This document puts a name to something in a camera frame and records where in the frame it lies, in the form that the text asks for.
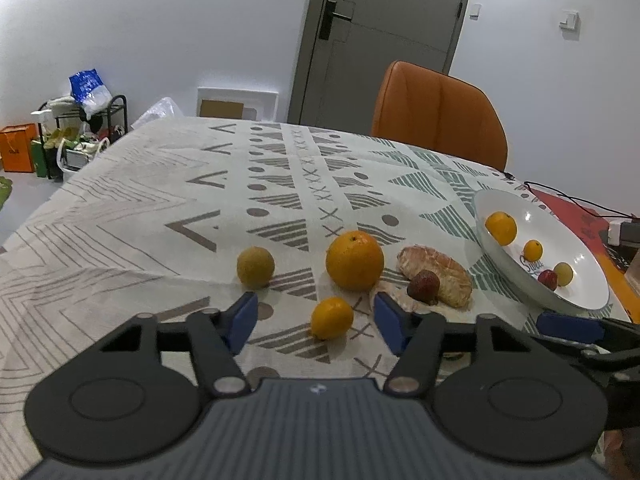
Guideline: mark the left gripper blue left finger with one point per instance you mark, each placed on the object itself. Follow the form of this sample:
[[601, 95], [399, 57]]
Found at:
[[216, 338]]

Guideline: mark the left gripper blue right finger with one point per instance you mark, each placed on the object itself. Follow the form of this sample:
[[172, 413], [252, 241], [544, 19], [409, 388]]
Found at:
[[416, 339]]

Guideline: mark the dark red plum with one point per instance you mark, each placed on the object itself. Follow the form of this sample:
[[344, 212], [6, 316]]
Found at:
[[424, 287]]

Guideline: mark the peeled pomelo segment back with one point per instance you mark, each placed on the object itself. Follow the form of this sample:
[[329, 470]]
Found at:
[[455, 283]]

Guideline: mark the olive green round fruit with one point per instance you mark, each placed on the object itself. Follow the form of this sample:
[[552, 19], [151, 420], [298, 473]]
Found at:
[[255, 267]]

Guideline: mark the small tangerine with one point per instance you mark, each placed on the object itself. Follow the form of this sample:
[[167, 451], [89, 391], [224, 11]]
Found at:
[[532, 250], [331, 318]]

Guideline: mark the yellow-green round fruit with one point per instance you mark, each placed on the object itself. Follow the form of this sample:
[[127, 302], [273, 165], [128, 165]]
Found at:
[[564, 274]]

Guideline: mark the large orange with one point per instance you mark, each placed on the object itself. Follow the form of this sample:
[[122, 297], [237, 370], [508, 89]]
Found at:
[[355, 261]]

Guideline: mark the small red plum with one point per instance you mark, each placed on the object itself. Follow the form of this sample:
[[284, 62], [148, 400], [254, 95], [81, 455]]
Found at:
[[549, 279]]

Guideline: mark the medium orange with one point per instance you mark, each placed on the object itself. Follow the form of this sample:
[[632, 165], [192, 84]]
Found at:
[[502, 227]]

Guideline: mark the white enamel plate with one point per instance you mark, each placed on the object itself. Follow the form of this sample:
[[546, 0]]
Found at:
[[544, 262]]

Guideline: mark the white power adapter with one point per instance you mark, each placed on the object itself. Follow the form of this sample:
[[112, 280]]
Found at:
[[624, 233]]

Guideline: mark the patterned tablecloth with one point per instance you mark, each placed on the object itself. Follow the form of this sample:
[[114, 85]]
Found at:
[[96, 375]]

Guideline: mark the red cartoon mat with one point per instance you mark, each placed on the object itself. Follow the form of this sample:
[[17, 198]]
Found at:
[[592, 231]]

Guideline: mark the white shopping bag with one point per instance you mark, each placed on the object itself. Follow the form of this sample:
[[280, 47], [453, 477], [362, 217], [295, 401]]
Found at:
[[73, 156]]

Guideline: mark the translucent plastic bag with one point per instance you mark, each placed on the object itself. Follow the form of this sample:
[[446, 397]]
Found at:
[[163, 108]]

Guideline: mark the orange leather chair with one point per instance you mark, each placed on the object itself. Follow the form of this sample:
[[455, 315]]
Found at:
[[444, 114]]

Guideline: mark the green leaf rug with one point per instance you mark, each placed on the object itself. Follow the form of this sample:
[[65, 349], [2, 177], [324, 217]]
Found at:
[[6, 186]]

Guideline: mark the black metal rack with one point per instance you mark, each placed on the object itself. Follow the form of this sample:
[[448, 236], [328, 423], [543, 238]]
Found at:
[[63, 118]]

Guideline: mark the orange paper bag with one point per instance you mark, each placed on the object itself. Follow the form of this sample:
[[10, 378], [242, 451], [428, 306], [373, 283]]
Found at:
[[15, 143]]

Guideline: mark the blue white plastic bag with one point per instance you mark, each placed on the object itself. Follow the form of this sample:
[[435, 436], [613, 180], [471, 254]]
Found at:
[[89, 91]]

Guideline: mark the grey entrance door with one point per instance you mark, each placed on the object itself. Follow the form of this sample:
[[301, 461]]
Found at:
[[336, 81]]

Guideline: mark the black door lock handle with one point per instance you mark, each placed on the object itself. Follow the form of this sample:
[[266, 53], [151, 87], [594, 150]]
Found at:
[[329, 15]]

